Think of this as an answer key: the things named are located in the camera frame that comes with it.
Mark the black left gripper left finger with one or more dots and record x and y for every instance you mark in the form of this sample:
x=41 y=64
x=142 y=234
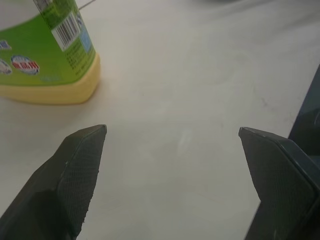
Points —
x=62 y=185

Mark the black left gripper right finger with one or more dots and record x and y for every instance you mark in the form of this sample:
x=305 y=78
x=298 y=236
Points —
x=280 y=180

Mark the yellow bottle with green label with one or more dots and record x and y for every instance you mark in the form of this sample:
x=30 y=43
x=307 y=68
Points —
x=37 y=57

